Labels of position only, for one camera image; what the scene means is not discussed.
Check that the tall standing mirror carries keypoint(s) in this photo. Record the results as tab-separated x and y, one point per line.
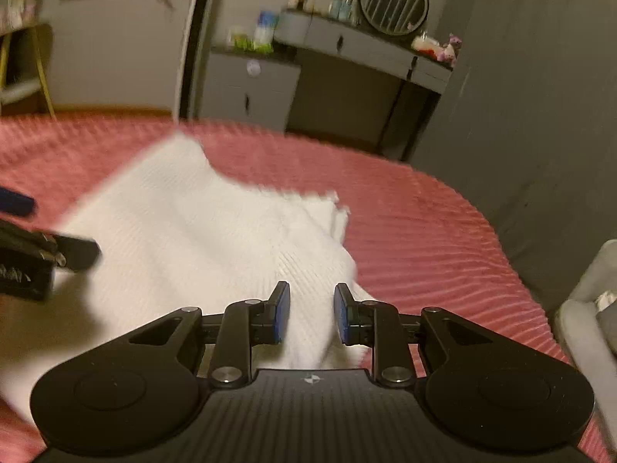
193	33

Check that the white knit sweater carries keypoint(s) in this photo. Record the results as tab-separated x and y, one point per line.
193	251

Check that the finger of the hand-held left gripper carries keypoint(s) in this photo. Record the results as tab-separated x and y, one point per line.
21	202
79	253

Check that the yellow metal rack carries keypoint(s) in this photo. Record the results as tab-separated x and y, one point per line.
41	67

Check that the green packets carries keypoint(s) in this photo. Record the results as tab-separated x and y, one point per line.
243	41

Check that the grey bedside cabinet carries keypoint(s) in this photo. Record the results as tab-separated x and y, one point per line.
250	96

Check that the blue and white bottle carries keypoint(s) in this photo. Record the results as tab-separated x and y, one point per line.
265	31

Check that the grey curtain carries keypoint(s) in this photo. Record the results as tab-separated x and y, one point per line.
530	106

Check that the pink plush toy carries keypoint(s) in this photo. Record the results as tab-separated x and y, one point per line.
452	49

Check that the grey armchair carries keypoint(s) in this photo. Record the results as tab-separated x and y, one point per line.
578	337

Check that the pale blue bottles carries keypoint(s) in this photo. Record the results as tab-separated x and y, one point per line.
342	7

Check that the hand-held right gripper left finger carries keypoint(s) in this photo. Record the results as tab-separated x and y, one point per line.
281	312

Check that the grey vanity dresser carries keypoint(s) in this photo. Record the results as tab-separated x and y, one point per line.
356	72

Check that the round black-framed mirror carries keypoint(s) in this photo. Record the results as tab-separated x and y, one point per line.
393	0

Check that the white and red plush toy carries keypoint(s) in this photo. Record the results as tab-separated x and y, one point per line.
426	46

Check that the pink ribbed bedspread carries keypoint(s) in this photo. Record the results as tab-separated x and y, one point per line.
424	231

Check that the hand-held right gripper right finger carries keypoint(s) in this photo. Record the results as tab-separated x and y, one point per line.
343	316

